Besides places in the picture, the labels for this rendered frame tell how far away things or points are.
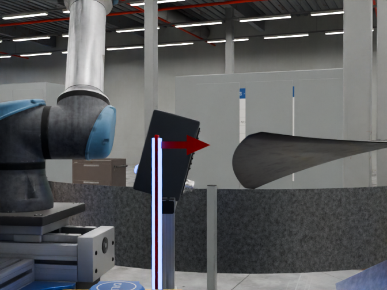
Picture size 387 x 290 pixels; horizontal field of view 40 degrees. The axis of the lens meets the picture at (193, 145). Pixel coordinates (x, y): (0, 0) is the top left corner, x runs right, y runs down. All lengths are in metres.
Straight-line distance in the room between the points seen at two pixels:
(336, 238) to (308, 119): 4.23
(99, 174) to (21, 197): 6.37
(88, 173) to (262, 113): 2.56
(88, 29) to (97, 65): 0.09
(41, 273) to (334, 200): 1.78
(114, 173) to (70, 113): 6.38
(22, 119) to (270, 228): 1.65
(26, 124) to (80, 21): 0.29
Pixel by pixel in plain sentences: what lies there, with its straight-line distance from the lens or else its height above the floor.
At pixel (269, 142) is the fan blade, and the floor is 1.18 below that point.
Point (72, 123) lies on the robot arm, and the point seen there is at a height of 1.22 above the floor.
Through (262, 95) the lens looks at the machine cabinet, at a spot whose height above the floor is 1.75.
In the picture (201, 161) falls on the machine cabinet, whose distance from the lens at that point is 7.20.
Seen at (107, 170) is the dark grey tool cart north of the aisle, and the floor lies 0.76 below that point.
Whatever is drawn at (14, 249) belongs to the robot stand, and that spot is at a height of 0.96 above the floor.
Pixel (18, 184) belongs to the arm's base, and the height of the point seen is 1.09.
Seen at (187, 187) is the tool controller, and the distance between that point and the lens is 1.24.
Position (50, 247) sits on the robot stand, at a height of 0.97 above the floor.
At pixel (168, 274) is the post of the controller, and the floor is 0.89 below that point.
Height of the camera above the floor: 1.19
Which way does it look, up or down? 1 degrees down
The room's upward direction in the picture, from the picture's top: straight up
